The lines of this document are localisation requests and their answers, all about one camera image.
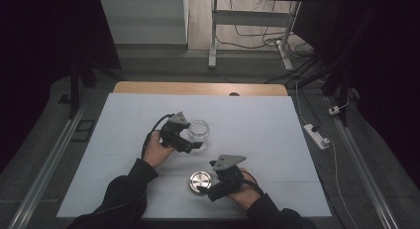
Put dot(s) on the white power strip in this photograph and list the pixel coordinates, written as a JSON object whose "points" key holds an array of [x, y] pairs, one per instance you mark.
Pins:
{"points": [[316, 136]]}

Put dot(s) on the person's right hand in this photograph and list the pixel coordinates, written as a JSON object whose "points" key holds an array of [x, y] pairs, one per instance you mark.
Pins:
{"points": [[249, 194]]}

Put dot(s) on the clear glass jar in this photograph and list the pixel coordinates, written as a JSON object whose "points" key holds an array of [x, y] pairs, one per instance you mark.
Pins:
{"points": [[199, 131]]}

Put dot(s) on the person's left hand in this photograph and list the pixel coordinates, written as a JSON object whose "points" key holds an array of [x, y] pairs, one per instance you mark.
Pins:
{"points": [[155, 151]]}

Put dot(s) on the pale grey cabinet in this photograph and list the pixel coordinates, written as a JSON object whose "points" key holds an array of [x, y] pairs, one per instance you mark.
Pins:
{"points": [[145, 21]]}

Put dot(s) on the black metal stand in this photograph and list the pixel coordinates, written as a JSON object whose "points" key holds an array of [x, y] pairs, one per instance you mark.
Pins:
{"points": [[336, 80], [74, 90]]}

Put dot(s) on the dark curtain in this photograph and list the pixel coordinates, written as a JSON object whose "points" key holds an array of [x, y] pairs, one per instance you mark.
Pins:
{"points": [[36, 57], [386, 73]]}

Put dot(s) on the round silver metal lid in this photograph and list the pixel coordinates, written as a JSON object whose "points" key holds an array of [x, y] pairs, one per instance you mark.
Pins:
{"points": [[199, 181]]}

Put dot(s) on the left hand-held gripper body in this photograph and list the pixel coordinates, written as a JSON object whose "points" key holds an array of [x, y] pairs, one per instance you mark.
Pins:
{"points": [[171, 135]]}

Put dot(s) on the small white adapter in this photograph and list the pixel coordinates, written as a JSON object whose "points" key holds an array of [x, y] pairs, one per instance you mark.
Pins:
{"points": [[334, 110]]}

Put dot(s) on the aluminium floor rail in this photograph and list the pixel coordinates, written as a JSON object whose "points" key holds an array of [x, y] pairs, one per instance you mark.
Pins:
{"points": [[363, 169], [49, 169]]}

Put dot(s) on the white desk frame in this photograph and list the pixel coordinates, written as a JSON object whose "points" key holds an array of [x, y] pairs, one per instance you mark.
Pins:
{"points": [[213, 34]]}

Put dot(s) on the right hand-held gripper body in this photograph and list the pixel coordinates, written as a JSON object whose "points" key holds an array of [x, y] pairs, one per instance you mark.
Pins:
{"points": [[229, 177]]}

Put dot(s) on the white foam board mat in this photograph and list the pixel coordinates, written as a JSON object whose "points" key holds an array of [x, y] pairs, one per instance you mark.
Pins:
{"points": [[264, 139]]}

